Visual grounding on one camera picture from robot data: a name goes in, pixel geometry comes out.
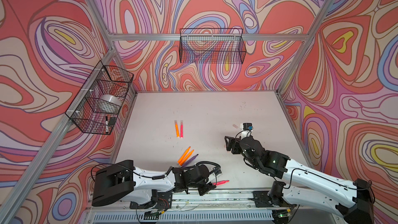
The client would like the pink highlighter pen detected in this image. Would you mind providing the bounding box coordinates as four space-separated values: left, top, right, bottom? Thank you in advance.
213 180 229 186
180 120 183 138

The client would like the purple pen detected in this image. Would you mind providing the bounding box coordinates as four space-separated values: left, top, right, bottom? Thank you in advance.
182 154 198 167

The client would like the orange highlighter pen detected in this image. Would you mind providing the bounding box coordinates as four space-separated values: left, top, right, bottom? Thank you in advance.
175 120 180 138

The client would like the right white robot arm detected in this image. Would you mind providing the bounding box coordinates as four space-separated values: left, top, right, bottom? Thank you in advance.
224 136 375 224

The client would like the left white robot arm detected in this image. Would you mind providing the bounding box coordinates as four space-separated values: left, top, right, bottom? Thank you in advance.
91 160 221 209

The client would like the orange pen middle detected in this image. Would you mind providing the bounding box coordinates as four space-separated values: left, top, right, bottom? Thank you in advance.
179 150 194 166

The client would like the orange pen left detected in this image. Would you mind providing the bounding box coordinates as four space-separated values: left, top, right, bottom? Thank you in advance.
178 147 191 164

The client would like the white tape roll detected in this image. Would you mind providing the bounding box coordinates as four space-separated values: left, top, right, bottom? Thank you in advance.
100 94 122 106

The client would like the aluminium front rail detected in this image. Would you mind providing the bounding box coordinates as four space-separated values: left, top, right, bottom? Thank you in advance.
86 187 338 214

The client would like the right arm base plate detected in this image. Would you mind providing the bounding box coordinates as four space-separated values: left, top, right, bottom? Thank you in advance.
251 191 297 209

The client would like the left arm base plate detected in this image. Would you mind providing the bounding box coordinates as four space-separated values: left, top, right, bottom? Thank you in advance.
130 192 173 211

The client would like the black wire basket back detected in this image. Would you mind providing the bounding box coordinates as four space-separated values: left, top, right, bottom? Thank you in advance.
179 28 247 64

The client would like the black wire basket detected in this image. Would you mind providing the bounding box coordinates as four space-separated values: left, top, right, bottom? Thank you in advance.
65 61 134 135
179 28 247 64

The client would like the black wire basket left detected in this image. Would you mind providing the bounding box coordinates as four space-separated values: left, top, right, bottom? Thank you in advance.
65 61 134 135

